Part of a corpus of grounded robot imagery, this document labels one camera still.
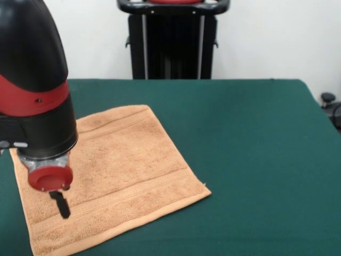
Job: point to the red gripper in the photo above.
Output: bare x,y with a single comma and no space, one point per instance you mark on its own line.
50,178

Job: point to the tan terry towel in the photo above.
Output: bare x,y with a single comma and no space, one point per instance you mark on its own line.
120,165

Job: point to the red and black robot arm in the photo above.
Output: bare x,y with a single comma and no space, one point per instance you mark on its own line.
34,80

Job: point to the dark green table cloth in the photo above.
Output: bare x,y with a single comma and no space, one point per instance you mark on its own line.
239,160

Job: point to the grey chair base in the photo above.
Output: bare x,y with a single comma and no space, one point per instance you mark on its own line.
330,106

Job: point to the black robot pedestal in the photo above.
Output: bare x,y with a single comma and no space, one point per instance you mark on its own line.
173,40

